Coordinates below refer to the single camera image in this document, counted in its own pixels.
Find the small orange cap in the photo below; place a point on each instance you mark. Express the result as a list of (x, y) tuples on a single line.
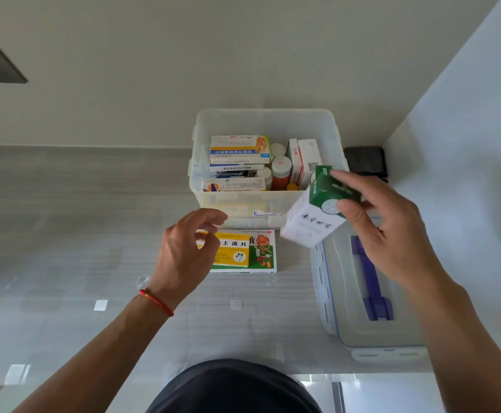
[(292, 187)]

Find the white box with orange logo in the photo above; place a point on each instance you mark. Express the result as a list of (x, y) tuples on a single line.
[(233, 184)]

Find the person's left thumb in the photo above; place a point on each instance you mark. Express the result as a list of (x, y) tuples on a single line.
[(210, 249)]

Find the green and white medicine box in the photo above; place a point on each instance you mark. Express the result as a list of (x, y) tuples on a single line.
[(315, 210)]

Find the orange bottle with white cap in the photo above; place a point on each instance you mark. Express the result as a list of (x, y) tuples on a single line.
[(281, 172)]

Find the red and white medicine box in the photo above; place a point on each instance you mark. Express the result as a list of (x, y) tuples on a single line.
[(294, 161)]

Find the clear plastic storage bin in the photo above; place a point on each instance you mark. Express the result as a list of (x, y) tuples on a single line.
[(267, 124)]

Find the person's right hand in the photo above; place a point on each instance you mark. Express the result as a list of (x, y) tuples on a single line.
[(398, 236)]

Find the green cartoon medicine box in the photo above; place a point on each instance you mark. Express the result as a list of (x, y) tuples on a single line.
[(262, 251)]

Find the black wall socket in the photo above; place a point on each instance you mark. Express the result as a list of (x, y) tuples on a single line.
[(365, 161)]

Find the white medicine bottle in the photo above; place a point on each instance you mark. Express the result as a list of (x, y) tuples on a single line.
[(265, 176)]

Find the person's right thumb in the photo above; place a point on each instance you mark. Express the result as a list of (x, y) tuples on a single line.
[(355, 223)]

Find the person's right forearm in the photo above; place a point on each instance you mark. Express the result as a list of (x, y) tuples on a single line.
[(469, 352)]

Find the white box with square code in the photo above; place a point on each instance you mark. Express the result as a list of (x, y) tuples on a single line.
[(309, 159)]

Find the white bottle cap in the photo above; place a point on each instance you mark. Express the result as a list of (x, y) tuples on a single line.
[(278, 149)]

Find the person's left forearm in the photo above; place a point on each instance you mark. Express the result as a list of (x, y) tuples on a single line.
[(104, 352)]

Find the person's left hand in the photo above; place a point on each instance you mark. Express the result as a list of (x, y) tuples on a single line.
[(179, 262)]

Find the blue and white medicine box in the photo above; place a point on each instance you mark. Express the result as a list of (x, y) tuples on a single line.
[(235, 168)]

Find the person's black shirt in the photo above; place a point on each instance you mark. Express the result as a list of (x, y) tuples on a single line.
[(233, 389)]

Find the yellow medicine box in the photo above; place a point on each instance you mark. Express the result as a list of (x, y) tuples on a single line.
[(235, 250)]

